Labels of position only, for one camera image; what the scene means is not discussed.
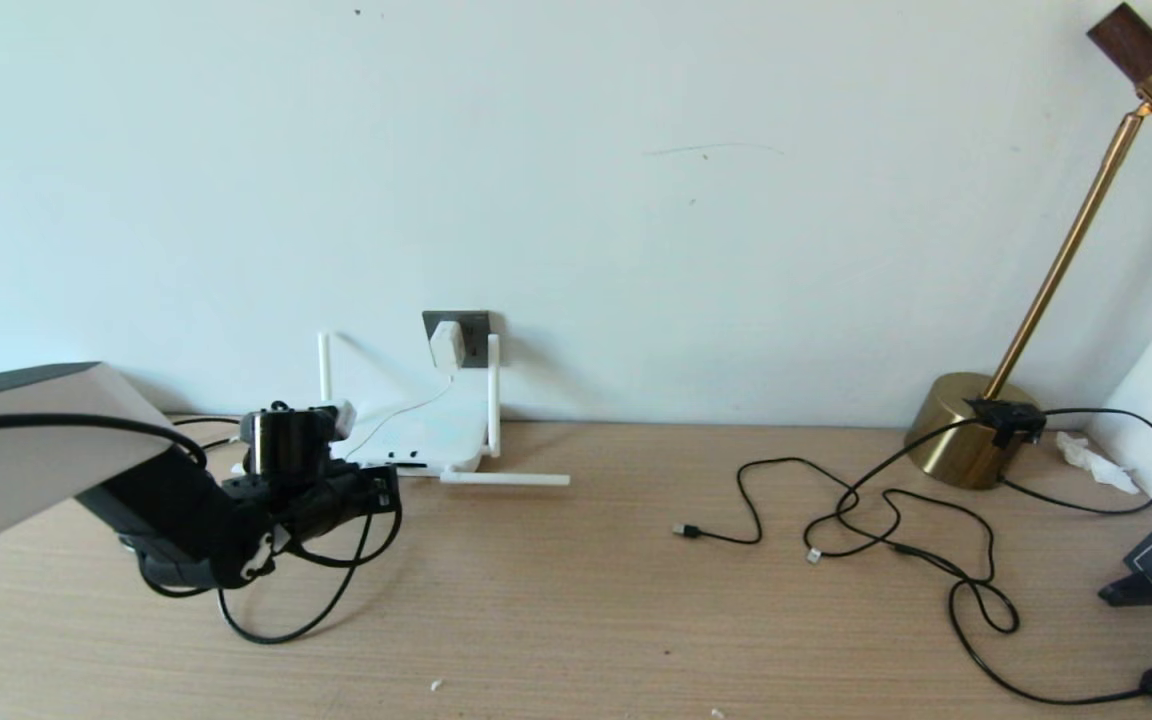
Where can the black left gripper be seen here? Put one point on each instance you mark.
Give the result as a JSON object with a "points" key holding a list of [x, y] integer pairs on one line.
{"points": [[321, 505]]}

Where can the white power adapter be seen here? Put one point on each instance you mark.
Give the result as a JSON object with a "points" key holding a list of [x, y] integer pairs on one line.
{"points": [[448, 343]]}

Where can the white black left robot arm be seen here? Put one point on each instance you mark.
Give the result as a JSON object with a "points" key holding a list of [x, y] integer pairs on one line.
{"points": [[26, 460]]}

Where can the white router with antennas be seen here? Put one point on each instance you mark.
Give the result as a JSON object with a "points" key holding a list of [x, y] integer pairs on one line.
{"points": [[436, 435]]}

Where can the gold desk lamp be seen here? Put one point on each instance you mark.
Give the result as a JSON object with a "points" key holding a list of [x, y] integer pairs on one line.
{"points": [[954, 435]]}

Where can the black clip on lamp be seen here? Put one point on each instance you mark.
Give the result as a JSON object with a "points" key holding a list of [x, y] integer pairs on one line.
{"points": [[1008, 422]]}

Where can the crumpled white tissue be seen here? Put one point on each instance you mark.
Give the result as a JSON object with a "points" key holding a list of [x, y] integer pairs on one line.
{"points": [[1094, 460]]}

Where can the black stand clip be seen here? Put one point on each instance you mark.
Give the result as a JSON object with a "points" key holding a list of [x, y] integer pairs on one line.
{"points": [[1126, 593]]}

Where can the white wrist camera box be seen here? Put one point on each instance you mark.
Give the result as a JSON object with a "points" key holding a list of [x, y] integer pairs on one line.
{"points": [[344, 418]]}

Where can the grey wall socket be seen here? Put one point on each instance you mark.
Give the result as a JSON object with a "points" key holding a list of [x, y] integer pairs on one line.
{"points": [[479, 335]]}

